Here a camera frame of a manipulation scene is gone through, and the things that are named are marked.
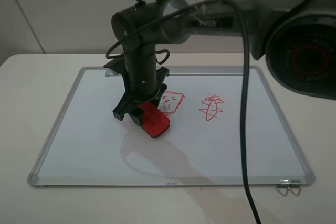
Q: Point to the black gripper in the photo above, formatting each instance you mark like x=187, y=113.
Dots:
x=143, y=83

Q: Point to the red whiteboard eraser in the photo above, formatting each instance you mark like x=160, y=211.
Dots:
x=154, y=122

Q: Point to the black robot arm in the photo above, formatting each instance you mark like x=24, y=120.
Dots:
x=296, y=37

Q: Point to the white aluminium-framed whiteboard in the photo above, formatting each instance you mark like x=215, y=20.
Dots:
x=88, y=146

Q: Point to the left metal hanging clip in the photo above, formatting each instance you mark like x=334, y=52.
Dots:
x=283, y=187

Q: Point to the metal hanging clip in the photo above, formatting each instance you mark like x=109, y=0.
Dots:
x=283, y=187
x=295, y=187

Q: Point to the right metal hanging clip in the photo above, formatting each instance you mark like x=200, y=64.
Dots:
x=295, y=187

